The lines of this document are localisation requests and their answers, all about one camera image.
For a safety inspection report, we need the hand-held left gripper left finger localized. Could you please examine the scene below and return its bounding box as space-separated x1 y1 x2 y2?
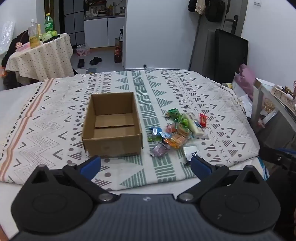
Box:
25 156 119 204

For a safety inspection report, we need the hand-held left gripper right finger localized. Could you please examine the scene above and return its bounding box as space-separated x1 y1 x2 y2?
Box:
177 156 267 204

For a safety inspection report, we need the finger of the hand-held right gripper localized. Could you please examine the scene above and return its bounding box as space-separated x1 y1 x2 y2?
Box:
259 146 296 173

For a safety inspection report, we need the black and white packet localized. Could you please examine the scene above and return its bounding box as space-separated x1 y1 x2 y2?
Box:
183 146 200 163

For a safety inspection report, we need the brown cardboard box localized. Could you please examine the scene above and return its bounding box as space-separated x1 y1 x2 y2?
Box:
82 92 144 158

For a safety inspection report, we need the orange cracker packet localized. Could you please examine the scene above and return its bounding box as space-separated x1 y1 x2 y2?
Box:
168 134 188 150

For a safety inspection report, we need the green label pastry packet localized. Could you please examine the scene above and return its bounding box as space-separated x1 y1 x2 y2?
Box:
174 124 193 139

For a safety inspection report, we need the white long snack packet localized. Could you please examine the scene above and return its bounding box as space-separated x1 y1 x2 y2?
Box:
184 112 205 135

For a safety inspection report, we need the purple snack packet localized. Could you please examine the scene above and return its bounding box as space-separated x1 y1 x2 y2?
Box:
150 142 170 158

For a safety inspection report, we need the green snack packet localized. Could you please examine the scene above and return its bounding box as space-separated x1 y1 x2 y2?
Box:
165 108 182 120
174 115 192 127

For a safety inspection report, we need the blue candy packet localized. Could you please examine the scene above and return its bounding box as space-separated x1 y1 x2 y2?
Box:
149 126 163 137

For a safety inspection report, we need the blue striped cloth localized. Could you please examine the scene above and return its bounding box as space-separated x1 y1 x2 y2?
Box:
259 159 270 180

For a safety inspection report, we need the white side table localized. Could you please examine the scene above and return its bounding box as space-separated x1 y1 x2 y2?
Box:
251 77 296 132

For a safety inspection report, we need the white plastic bag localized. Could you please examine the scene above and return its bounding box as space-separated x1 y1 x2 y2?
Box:
232 73 252 116

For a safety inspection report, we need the pink cloth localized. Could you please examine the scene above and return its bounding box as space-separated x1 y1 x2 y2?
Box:
238 64 256 100

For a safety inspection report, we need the white bed sheet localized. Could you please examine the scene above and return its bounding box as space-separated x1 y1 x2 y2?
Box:
0 80 266 241

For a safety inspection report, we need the black chair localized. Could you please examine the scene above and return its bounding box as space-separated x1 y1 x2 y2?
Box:
214 29 249 85

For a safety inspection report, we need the large dark sauce bottle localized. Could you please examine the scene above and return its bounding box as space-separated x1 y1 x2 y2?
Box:
114 45 122 63

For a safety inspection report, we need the pink pack of water bottles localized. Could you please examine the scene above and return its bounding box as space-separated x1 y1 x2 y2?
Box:
76 45 90 57

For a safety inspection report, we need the table with dotted tablecloth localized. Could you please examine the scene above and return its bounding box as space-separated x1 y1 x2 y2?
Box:
5 33 74 81

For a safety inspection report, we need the white kitchen cabinet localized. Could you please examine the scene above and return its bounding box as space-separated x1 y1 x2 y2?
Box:
84 16 126 49

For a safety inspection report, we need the green pack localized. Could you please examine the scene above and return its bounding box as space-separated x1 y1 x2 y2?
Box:
39 30 58 42

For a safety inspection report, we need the dark clothes pile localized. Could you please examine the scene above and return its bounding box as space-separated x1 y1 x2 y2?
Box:
1 30 29 90

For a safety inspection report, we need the clear bottle yellow liquid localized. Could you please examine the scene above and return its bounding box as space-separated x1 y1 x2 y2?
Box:
28 19 41 49

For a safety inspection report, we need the black grid glass door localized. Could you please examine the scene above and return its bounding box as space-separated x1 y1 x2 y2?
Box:
59 0 85 45

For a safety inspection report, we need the green plastic bottle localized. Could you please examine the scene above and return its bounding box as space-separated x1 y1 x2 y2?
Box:
44 13 54 33

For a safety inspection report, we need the black hanging bag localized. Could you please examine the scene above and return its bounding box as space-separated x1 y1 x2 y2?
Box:
205 0 226 23

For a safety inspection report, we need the beige hanging garment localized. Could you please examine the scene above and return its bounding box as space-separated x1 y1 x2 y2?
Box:
195 0 207 15

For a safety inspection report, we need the door handle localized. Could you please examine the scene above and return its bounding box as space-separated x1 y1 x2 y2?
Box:
232 14 239 35

